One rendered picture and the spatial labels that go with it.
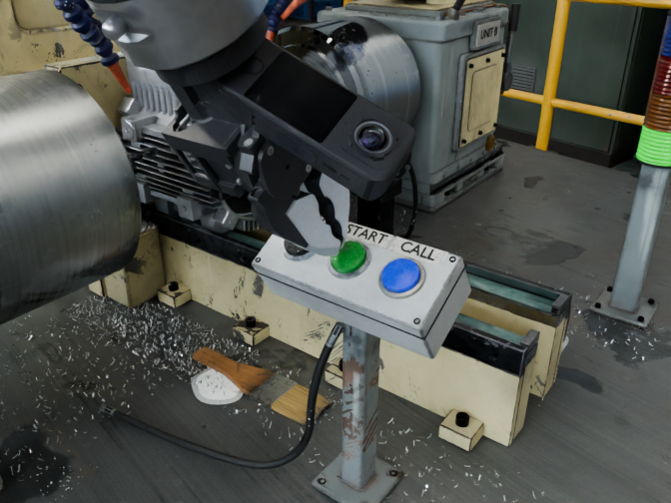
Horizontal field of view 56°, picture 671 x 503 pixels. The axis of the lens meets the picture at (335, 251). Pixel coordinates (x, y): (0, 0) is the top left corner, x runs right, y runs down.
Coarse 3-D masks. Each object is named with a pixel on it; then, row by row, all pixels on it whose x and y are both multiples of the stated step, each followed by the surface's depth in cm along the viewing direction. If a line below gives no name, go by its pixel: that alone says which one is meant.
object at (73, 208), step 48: (0, 96) 62; (48, 96) 65; (0, 144) 59; (48, 144) 62; (96, 144) 65; (0, 192) 58; (48, 192) 61; (96, 192) 65; (0, 240) 58; (48, 240) 62; (96, 240) 66; (0, 288) 60; (48, 288) 65
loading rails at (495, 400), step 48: (192, 240) 91; (240, 240) 88; (192, 288) 95; (240, 288) 88; (480, 288) 76; (528, 288) 76; (240, 336) 87; (288, 336) 86; (480, 336) 66; (528, 336) 65; (336, 384) 78; (384, 384) 77; (432, 384) 73; (480, 384) 68; (528, 384) 68; (480, 432) 70
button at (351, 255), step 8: (344, 248) 51; (352, 248) 51; (360, 248) 51; (336, 256) 51; (344, 256) 51; (352, 256) 51; (360, 256) 50; (336, 264) 51; (344, 264) 50; (352, 264) 50; (360, 264) 50; (344, 272) 50
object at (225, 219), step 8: (120, 104) 89; (128, 104) 89; (136, 104) 89; (120, 112) 89; (128, 112) 89; (136, 112) 90; (216, 216) 85; (224, 216) 85; (232, 216) 85; (224, 224) 84; (232, 224) 86
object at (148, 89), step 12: (132, 72) 89; (144, 72) 87; (132, 84) 89; (144, 84) 88; (156, 84) 86; (168, 84) 85; (132, 96) 91; (144, 96) 88; (156, 96) 87; (168, 96) 85; (156, 108) 88; (168, 108) 86
